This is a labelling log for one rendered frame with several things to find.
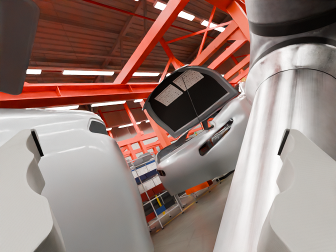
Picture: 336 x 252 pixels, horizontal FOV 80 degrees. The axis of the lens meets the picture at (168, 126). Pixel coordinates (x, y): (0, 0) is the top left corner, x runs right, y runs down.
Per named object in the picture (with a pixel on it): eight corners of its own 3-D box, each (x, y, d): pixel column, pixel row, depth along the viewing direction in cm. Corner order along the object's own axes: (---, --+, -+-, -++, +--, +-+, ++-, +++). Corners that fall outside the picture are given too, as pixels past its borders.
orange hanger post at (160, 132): (191, 192, 460) (144, 102, 514) (213, 183, 417) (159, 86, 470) (187, 195, 449) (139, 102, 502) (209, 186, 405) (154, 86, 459)
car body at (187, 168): (257, 141, 687) (232, 102, 722) (315, 113, 568) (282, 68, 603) (155, 210, 323) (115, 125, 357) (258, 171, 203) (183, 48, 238)
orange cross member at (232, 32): (158, 121, 488) (151, 106, 497) (250, 40, 323) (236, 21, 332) (155, 121, 479) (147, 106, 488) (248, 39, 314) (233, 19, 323)
